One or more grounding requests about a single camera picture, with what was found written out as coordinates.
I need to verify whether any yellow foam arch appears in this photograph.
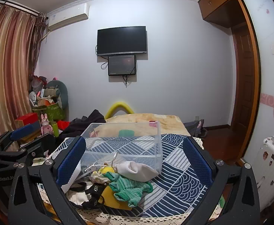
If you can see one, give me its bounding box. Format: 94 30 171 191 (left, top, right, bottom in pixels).
104 102 135 120

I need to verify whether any curtain rail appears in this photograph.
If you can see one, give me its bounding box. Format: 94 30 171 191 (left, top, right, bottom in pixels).
0 0 40 17

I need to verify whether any green bottle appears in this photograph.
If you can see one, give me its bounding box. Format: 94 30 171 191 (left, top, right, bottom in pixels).
52 121 60 137

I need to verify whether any grey backpack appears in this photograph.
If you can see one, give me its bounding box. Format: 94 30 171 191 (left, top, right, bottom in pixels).
183 119 208 138

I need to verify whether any wall-mounted black television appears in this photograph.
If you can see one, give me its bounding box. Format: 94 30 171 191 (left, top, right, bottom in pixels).
97 26 148 57

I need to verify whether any black clothing pile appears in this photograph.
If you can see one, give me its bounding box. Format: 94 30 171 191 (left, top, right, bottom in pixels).
59 109 107 138

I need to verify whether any wooden door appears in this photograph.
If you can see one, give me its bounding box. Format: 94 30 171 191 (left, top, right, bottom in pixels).
231 26 256 132

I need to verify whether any yellow cloth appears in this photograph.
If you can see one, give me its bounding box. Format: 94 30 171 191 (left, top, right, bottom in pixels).
101 185 133 211

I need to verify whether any clear plastic storage bin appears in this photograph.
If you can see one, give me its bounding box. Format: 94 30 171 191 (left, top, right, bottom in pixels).
81 121 164 175

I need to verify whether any small black wall monitor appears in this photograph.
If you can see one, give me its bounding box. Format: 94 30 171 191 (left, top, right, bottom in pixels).
108 54 137 76

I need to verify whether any white sliding wardrobe door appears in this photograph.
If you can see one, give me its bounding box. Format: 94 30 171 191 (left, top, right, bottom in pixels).
241 0 274 169

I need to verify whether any cream dotted cloth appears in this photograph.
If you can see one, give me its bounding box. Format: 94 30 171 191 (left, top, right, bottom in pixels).
90 170 109 184

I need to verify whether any white cable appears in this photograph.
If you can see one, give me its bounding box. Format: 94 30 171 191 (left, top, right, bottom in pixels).
81 151 119 177

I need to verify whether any pile of household clutter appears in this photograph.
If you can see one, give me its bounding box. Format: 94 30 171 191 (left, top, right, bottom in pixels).
29 74 57 107

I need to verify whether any white garment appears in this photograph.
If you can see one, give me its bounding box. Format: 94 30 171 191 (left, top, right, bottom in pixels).
60 164 91 206

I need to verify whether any pink rabbit toy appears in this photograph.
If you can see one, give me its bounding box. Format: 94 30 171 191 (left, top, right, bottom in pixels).
40 114 53 135

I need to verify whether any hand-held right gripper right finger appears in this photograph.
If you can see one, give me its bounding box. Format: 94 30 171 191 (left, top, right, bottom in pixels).
182 136 261 225

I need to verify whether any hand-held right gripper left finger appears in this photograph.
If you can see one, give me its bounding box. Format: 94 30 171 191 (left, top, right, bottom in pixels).
8 136 87 225

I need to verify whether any black elastic strap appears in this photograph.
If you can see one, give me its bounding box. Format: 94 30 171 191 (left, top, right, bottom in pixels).
69 181 108 210

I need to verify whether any beige fleece blanket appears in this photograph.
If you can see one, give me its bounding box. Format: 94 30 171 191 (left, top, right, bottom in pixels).
97 113 191 138

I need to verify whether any white stickered suitcase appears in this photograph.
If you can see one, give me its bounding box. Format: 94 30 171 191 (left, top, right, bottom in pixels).
254 136 274 216

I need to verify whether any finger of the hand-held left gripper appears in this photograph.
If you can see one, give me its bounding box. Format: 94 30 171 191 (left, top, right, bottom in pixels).
0 123 42 152
0 134 56 170

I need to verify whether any blue wave-patterned cloth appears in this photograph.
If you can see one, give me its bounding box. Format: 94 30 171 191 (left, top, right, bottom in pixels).
50 133 209 218

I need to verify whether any red cloth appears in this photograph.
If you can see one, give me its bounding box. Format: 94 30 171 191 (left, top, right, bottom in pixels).
57 120 70 130

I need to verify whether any red box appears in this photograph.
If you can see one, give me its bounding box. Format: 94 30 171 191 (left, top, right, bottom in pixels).
15 112 39 127

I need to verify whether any green cardboard box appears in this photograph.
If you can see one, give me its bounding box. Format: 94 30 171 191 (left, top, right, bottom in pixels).
32 103 66 123

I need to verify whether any grey neck pillow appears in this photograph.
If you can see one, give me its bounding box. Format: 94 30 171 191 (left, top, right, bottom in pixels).
45 80 69 110

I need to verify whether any striped brown curtain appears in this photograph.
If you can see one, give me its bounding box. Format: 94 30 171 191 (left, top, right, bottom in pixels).
0 3 46 141

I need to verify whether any wooden overhead cabinet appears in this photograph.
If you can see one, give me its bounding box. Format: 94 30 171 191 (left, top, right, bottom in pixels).
197 0 259 30

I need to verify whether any white air conditioner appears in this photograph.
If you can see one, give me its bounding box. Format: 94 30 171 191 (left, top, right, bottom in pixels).
47 3 90 31

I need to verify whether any white sock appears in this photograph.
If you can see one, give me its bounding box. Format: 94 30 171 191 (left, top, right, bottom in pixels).
115 161 159 183

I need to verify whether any green knitted garment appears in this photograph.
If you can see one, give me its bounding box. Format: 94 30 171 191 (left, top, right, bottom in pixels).
103 172 154 208

